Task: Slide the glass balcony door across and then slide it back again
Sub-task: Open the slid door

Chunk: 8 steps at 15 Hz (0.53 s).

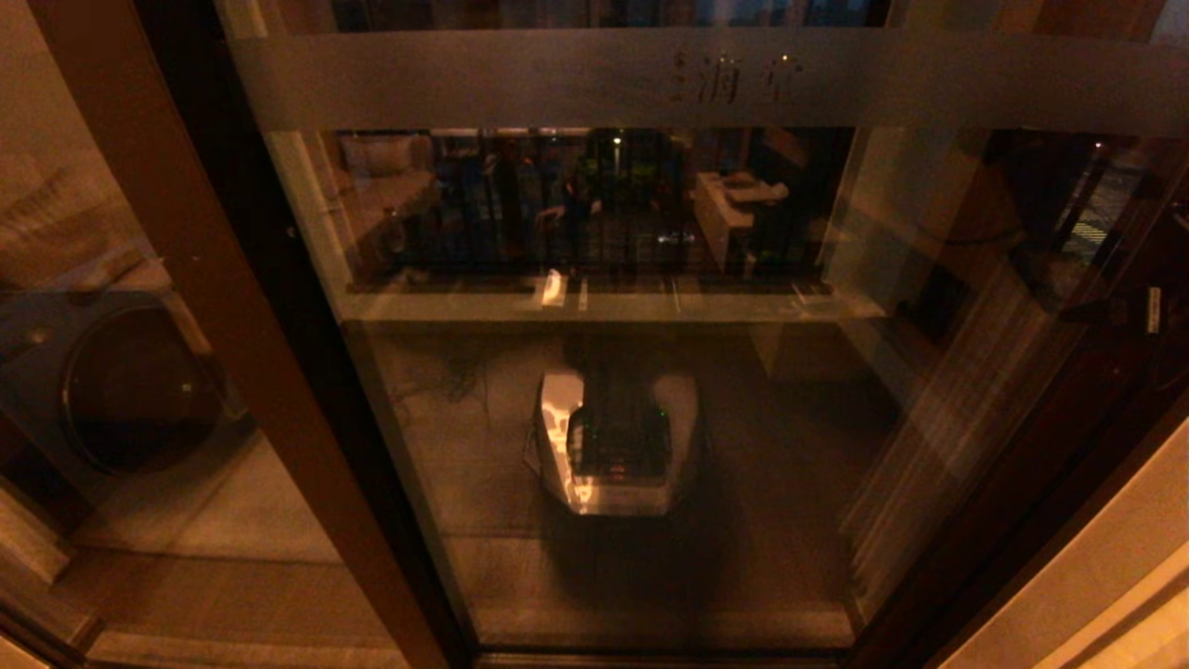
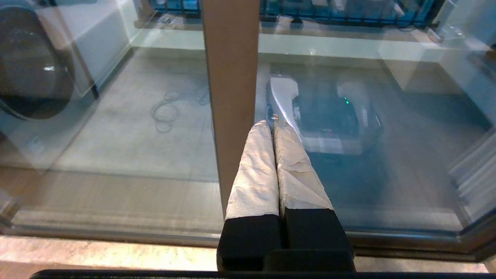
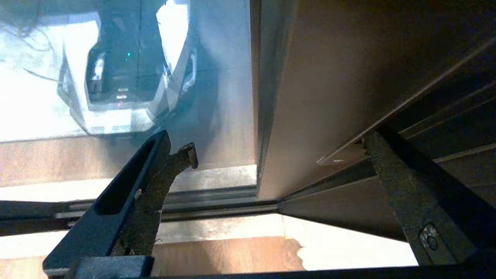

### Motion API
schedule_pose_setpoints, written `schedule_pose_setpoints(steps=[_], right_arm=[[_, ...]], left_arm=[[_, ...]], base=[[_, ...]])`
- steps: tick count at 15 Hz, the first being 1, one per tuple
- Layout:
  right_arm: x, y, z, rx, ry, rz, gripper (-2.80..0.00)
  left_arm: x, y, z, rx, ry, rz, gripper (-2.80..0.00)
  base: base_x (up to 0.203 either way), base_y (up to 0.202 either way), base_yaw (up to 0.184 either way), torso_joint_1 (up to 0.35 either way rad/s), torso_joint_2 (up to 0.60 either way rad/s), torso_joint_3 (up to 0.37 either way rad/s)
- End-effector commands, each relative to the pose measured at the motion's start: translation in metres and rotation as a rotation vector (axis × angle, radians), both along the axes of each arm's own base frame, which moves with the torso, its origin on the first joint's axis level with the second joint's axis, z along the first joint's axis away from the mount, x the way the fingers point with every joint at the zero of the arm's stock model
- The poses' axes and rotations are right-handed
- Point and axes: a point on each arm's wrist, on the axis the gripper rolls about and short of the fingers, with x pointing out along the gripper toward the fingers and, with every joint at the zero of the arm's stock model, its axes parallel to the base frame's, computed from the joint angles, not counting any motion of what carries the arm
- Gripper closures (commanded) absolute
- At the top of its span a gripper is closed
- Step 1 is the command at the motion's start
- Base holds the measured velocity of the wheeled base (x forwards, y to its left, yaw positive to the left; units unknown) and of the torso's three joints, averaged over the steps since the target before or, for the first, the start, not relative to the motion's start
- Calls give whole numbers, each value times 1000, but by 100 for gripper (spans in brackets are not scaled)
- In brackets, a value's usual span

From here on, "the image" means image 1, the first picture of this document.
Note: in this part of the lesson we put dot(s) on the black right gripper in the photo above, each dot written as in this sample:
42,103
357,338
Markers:
1155,311

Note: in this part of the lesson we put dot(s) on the brown framed sliding glass door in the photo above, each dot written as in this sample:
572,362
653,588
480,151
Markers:
604,79

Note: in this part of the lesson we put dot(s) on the dark brown door jamb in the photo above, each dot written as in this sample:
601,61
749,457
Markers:
1068,465

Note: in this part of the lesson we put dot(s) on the long black metal balcony railing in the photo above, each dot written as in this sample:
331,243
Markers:
502,223

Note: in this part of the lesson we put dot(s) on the brown framed fixed glass panel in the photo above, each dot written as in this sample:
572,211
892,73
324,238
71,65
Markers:
232,307

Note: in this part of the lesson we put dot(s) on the grey front-loading washing machine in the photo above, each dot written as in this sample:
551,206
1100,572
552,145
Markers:
139,390

